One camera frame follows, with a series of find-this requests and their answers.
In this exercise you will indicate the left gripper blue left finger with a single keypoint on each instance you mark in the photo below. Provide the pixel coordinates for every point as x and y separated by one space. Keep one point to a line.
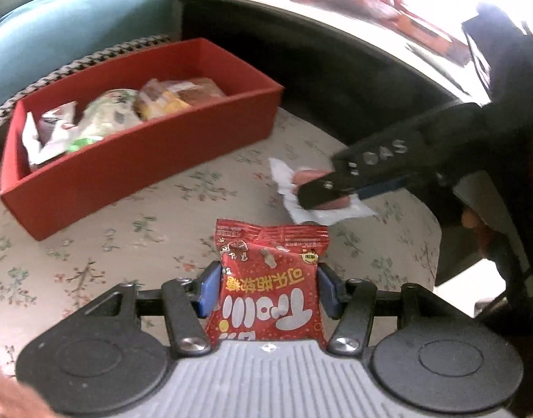
186 302

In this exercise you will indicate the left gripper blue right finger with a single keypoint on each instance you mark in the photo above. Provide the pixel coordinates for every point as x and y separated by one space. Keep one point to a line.
352 304

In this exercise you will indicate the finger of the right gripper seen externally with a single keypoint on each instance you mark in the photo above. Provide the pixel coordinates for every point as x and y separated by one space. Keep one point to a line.
322 189

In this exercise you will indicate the white sausage snack pack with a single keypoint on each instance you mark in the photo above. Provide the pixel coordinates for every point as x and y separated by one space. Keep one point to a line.
286 182

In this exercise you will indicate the red gummy candy bag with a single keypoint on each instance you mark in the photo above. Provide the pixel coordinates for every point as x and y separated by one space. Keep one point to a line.
268 288

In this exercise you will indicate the yellow stick snack pack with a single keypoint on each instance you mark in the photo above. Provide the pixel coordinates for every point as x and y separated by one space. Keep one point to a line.
154 100

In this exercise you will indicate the red white barcode snack pack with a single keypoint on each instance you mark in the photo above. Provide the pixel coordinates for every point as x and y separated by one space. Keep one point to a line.
110 113

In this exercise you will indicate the white red snack pouch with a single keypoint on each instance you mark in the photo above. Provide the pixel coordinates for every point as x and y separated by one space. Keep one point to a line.
48 137

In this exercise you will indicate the brown tofu snack pack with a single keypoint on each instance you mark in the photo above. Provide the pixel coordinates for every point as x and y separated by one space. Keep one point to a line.
195 91

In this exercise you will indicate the person right hand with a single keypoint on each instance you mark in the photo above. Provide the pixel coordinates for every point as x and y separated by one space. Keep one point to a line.
484 234

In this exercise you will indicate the person left hand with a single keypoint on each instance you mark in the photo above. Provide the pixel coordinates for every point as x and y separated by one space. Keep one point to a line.
19 401

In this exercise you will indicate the orange carton box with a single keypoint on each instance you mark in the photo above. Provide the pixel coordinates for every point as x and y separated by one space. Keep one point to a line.
433 39

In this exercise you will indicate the floral ottoman cover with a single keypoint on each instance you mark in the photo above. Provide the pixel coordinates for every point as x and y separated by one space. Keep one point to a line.
167 230

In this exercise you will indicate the red cardboard box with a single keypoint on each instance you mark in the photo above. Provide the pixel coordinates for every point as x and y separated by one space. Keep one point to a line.
78 184

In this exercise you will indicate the blue sofa throw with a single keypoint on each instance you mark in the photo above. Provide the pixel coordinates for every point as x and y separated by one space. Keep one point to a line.
45 40

